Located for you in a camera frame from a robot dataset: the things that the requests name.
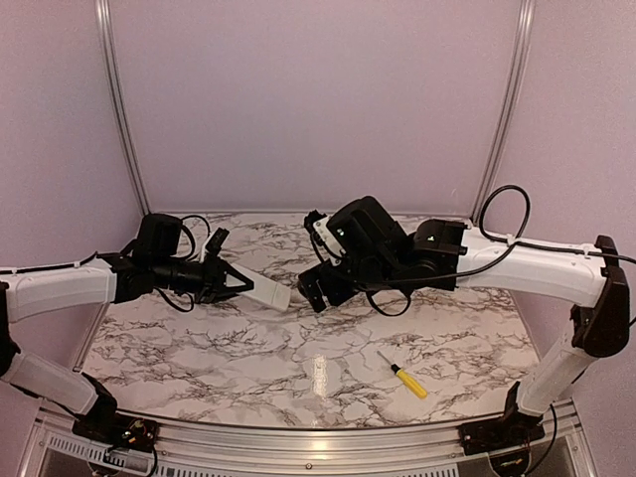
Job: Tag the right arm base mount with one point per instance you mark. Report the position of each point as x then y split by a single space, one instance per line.
499 433

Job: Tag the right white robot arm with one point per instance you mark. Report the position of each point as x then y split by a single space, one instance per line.
588 275

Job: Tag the aluminium frame post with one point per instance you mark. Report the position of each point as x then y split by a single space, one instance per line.
113 79
514 84

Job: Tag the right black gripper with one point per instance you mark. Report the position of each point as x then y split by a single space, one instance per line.
313 293

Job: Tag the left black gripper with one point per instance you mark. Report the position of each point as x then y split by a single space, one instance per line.
214 276

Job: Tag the front aluminium rail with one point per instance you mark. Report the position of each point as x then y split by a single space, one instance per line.
184 448

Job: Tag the yellow handled screwdriver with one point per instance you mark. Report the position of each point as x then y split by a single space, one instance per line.
407 380

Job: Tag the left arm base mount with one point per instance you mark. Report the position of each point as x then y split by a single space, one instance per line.
121 432

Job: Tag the right aluminium frame post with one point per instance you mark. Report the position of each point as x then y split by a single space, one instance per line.
514 84

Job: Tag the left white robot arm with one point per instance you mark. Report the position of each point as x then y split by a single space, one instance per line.
28 292

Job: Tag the left aluminium frame post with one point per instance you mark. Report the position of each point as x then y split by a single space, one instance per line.
113 79

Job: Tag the white remote control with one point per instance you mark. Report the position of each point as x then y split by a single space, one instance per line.
265 291

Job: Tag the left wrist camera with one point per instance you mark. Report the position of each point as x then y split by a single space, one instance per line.
213 244

